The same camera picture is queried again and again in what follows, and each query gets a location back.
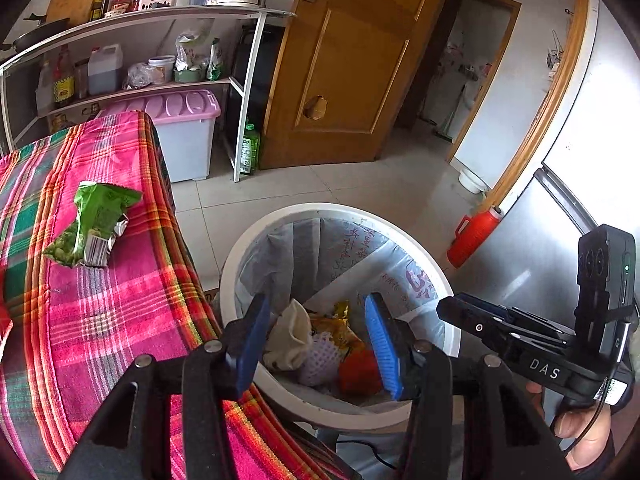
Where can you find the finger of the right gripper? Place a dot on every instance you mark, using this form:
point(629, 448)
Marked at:
point(514, 316)
point(495, 335)

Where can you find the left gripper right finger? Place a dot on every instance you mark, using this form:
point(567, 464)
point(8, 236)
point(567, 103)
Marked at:
point(419, 372)

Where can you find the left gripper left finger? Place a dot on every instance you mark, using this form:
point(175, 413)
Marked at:
point(220, 370)

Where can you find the red plastic bag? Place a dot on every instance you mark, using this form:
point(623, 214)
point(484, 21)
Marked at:
point(358, 375)

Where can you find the white paper bag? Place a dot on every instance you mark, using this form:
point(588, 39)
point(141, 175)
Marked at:
point(290, 339)

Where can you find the white foam fruit net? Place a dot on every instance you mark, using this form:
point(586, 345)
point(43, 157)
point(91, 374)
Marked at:
point(322, 361)

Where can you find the green snack bag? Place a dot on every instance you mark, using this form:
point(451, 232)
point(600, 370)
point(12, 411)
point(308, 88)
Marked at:
point(101, 218)

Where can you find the white trash bin with liner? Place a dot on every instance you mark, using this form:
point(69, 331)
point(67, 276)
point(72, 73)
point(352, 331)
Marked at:
point(322, 253)

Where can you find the person's right hand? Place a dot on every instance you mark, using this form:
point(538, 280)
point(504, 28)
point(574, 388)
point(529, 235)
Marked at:
point(590, 432)

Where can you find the red thermos flask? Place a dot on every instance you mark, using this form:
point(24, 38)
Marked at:
point(471, 233)

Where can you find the silver refrigerator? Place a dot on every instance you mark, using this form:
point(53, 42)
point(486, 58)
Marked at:
point(585, 173)

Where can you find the pink plaid tablecloth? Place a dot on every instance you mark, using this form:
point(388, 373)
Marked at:
point(74, 331)

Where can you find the green bottle on floor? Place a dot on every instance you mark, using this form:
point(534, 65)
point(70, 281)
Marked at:
point(250, 149)

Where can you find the pink lidded storage box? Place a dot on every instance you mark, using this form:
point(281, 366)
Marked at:
point(185, 124)

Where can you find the wooden door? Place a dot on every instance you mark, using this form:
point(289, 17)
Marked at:
point(343, 71)

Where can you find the white lidded tub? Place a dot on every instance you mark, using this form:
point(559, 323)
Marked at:
point(162, 68)

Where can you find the yellow label oil bottle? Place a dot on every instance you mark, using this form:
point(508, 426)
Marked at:
point(64, 79)

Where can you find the white oil jug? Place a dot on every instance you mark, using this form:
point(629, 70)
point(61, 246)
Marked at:
point(105, 70)

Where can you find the black frying pan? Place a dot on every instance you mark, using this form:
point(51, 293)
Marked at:
point(42, 32)

